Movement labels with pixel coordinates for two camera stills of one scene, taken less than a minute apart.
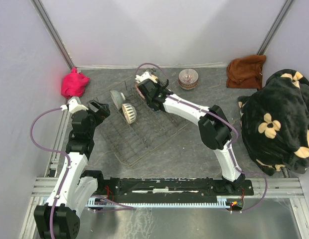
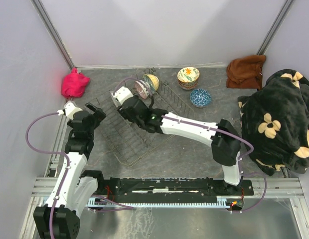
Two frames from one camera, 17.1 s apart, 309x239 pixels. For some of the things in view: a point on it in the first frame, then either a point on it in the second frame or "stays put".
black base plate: [147, 187] stays put
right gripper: [159, 85] -> [123, 113]
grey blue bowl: [116, 98] stays put
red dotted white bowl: [136, 83] stays put
